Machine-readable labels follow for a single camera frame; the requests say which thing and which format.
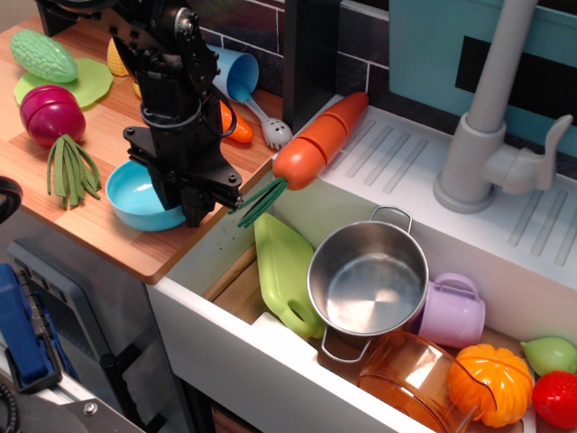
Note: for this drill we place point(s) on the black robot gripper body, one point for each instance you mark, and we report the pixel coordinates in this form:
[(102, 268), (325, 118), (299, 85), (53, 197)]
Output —
[(183, 127)]

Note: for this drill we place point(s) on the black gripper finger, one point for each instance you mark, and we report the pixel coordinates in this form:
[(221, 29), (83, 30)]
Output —
[(166, 187), (196, 205)]

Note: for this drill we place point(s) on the light blue plastic bowl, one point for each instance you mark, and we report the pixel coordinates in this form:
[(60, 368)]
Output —
[(129, 190)]

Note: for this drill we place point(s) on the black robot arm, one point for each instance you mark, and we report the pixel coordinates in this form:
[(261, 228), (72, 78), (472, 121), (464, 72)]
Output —
[(161, 45)]

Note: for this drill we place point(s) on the small orange toy carrot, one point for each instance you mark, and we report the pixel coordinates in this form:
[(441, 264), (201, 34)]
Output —
[(242, 132)]

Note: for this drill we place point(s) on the yellow toy banana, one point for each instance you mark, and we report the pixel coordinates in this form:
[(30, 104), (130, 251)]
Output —
[(137, 90)]

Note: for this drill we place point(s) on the blue plastic cup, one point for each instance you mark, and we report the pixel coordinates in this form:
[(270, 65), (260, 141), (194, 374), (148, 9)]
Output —
[(239, 73)]

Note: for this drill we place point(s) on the white slotted plastic spoon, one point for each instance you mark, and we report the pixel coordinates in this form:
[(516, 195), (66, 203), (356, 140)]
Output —
[(275, 132)]

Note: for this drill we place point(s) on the yellow toy corn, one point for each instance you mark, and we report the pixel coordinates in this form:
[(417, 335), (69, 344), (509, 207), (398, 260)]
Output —
[(114, 61)]

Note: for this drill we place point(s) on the green felt bean bundle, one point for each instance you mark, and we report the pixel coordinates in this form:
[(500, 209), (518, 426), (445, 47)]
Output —
[(71, 173)]

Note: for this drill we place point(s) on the green plastic cutting board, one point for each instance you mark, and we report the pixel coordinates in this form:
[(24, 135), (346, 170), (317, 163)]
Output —
[(283, 257)]

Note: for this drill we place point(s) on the light green plastic plate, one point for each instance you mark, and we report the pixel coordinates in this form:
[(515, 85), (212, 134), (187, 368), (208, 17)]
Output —
[(93, 82)]

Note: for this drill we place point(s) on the large orange toy carrot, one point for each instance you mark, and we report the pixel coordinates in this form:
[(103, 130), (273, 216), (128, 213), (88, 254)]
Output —
[(308, 154)]

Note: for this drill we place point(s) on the purple toy onion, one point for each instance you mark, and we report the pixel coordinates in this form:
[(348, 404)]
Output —
[(48, 112)]

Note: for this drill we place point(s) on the green bitter melon toy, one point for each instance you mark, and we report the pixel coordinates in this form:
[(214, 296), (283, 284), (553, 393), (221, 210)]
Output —
[(43, 57)]

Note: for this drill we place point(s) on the stainless steel pot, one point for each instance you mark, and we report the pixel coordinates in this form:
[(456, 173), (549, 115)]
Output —
[(366, 279)]

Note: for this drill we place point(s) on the blue plastic case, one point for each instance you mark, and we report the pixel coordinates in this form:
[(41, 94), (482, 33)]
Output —
[(26, 332)]

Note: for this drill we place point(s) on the lilac plastic mug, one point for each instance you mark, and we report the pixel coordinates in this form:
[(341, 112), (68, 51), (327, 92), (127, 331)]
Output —
[(454, 312)]

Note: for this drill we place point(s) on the grey toy faucet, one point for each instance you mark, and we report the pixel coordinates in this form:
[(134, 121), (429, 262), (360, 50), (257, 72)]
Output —
[(478, 160)]

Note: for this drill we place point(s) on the transparent orange plastic jug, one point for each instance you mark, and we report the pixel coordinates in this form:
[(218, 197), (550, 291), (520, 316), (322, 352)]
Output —
[(423, 381)]

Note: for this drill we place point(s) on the white toy sink unit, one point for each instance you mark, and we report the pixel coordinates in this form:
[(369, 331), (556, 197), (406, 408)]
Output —
[(521, 252)]

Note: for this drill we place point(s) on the orange toy pumpkin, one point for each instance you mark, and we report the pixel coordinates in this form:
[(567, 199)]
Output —
[(491, 383)]

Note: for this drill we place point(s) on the green toy pear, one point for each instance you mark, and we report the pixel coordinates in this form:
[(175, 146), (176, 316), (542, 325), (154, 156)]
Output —
[(550, 354)]

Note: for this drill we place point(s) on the red toy strawberry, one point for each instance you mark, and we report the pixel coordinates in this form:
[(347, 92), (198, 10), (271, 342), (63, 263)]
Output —
[(554, 399)]

